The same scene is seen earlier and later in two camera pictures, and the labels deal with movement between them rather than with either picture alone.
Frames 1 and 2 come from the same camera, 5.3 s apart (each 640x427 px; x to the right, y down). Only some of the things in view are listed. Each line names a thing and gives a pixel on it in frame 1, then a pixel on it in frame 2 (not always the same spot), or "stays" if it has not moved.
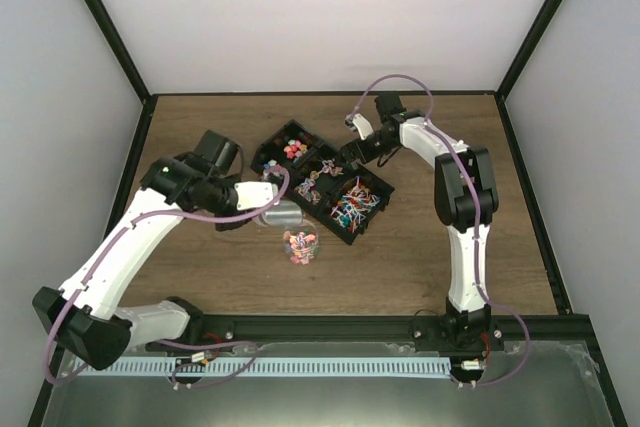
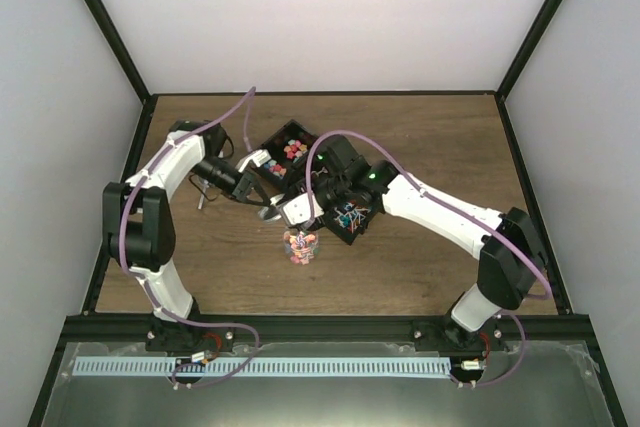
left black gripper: [224, 225] to [244, 185]
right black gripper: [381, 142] to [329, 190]
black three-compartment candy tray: [344, 198] stays
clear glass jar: [301, 243] stays
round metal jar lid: [262, 221] to [270, 213]
